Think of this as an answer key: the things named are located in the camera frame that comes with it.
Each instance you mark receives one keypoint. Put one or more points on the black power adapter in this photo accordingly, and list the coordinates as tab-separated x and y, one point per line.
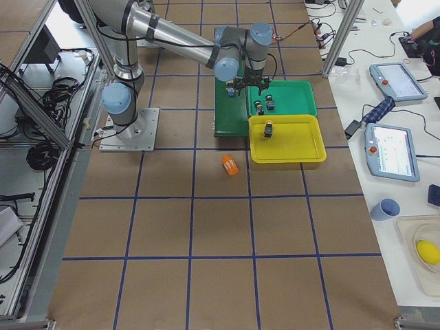
351	129

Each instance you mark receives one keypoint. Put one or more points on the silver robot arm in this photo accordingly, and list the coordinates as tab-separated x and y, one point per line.
133	20

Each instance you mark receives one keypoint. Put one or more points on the green conveyor belt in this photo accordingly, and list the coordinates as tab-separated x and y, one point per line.
230	113

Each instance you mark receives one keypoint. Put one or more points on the green push button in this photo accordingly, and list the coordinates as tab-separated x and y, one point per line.
269	101
259	108

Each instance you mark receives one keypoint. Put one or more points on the orange cylinder labelled 4680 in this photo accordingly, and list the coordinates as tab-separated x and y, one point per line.
229	165

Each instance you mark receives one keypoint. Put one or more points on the blue plaid umbrella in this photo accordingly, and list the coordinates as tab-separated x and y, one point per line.
379	111

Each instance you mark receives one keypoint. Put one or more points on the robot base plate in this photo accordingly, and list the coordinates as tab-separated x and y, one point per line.
140	136

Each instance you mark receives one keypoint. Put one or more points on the blue cup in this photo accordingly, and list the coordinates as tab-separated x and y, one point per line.
385	209

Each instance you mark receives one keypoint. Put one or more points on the yellow tray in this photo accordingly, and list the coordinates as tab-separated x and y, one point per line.
296	139

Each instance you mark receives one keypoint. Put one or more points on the green tray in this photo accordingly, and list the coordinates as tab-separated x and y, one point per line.
290	97

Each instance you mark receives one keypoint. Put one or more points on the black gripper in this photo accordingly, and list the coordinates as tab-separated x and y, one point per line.
253	75

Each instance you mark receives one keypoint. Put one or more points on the aluminium frame post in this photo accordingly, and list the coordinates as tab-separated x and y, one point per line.
347	21

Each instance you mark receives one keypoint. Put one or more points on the yellow push button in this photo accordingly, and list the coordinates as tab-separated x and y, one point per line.
229	89
269	129

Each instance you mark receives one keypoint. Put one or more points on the blue teach pendant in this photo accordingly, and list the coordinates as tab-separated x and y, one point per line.
390	152
396	81

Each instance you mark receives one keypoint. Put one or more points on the yellow lemon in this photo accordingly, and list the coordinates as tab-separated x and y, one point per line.
428	251

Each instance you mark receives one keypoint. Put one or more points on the clear plastic container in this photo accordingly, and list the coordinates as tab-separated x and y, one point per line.
420	236

